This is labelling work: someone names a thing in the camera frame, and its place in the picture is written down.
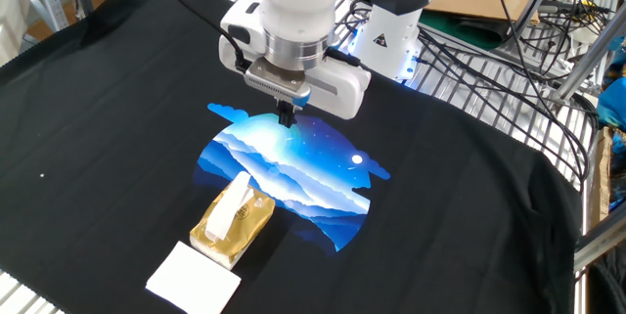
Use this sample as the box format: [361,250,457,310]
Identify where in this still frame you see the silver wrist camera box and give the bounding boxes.
[244,57,312,108]

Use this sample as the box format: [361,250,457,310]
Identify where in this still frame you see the gold tissue pack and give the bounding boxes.
[189,181,277,271]

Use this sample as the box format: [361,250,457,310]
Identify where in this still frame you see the folded square white napkin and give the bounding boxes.
[145,240,243,314]

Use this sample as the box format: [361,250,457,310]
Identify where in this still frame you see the brown cardboard piece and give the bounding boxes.
[589,126,615,230]

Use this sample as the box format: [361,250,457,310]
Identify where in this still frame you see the black camera cable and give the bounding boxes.
[160,0,251,74]

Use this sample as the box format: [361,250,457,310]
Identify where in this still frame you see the black T-shirt with blue print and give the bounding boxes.
[0,0,584,314]

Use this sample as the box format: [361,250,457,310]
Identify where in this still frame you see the white tissue sheet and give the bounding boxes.
[204,170,255,243]

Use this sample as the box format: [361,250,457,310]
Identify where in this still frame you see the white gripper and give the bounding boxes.
[218,0,372,128]

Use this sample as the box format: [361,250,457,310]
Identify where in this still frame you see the aluminium frame bar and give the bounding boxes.
[572,215,626,272]

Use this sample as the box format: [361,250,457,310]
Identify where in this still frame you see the black cable tangle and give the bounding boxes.
[532,0,612,78]

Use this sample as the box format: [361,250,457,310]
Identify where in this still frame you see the blue plastic bag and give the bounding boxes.
[596,34,626,133]

